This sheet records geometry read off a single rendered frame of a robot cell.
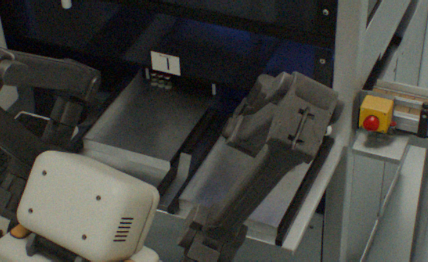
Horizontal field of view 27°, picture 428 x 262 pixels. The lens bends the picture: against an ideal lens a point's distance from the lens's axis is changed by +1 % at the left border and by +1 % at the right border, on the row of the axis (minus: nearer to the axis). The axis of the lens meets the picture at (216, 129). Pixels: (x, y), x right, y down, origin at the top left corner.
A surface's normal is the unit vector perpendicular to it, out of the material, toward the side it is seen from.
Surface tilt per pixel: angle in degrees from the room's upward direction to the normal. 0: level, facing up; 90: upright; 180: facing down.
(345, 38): 90
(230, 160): 0
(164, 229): 90
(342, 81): 90
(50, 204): 48
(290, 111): 41
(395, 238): 0
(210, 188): 0
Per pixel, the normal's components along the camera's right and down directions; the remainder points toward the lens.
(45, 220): -0.43, -0.11
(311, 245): -0.40, 0.60
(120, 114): -0.04, -0.77
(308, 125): 0.24, -0.21
